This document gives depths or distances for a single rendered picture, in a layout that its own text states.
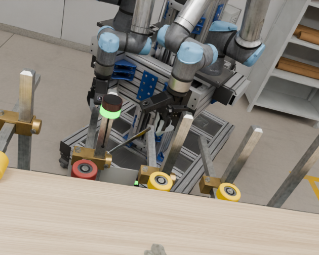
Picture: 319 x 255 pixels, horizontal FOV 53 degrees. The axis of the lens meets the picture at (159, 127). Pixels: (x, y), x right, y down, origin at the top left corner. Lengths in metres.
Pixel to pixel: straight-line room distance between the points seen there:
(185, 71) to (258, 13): 0.44
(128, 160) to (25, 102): 1.21
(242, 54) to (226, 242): 0.80
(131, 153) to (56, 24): 2.05
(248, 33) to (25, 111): 0.90
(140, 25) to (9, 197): 0.80
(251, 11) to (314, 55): 2.87
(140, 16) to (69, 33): 2.51
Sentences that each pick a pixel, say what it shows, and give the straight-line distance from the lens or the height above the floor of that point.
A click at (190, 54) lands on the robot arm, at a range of 0.99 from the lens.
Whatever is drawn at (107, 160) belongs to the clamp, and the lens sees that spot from 1.13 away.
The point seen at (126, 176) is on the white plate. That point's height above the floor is 0.76.
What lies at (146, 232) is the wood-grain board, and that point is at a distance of 0.93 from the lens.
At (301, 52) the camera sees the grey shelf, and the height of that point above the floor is 0.67.
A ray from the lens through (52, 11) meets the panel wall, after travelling 3.76.
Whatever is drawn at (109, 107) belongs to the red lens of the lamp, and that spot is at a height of 1.13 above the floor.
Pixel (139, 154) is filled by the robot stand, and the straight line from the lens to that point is 2.17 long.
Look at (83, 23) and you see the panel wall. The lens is 3.72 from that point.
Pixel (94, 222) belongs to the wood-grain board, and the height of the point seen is 0.90.
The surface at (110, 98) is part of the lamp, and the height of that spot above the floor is 1.14.
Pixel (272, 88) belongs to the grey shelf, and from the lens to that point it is 4.18.
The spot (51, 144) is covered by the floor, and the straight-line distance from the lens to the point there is 2.45.
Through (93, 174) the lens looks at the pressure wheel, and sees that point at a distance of 1.02.
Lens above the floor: 1.64
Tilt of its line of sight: 35 degrees down
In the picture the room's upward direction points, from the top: 19 degrees clockwise
